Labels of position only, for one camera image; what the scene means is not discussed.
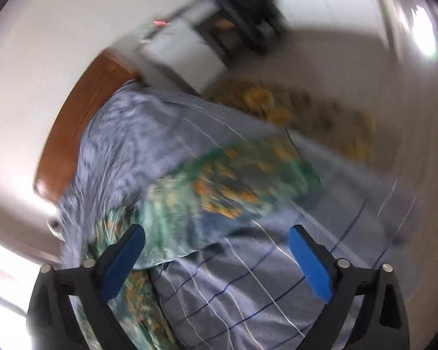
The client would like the dark chair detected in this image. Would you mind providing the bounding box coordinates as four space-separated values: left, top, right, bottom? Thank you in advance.
204 3 278 56

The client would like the bed with blue checked sheet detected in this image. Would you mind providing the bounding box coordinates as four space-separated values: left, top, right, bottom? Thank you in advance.
56 80 420 350

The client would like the patterned floor rug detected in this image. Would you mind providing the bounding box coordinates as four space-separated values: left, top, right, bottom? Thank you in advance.
208 78 378 163

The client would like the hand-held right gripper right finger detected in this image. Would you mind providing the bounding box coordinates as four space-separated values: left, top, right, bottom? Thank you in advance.
288 225 411 350

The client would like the green printed silky garment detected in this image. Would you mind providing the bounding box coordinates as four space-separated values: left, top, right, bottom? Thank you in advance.
88 136 322 350

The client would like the white desk with drawers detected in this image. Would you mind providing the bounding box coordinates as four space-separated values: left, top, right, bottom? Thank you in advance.
137 0 229 95

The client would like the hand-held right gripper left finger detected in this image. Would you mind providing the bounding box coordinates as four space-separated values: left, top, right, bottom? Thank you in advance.
26 223 147 350

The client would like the wooden headboard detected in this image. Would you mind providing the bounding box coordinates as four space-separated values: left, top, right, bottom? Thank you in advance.
34 53 141 203

